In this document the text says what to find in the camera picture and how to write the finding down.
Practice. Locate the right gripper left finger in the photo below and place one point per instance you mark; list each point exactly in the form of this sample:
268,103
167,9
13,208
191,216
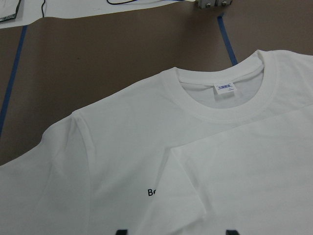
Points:
121,232

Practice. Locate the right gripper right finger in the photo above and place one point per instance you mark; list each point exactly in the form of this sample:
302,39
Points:
232,232

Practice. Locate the white long-sleeve printed shirt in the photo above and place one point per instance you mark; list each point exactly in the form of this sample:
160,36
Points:
179,153

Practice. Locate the silver foil tray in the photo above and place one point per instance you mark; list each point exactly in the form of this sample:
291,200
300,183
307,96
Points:
9,9

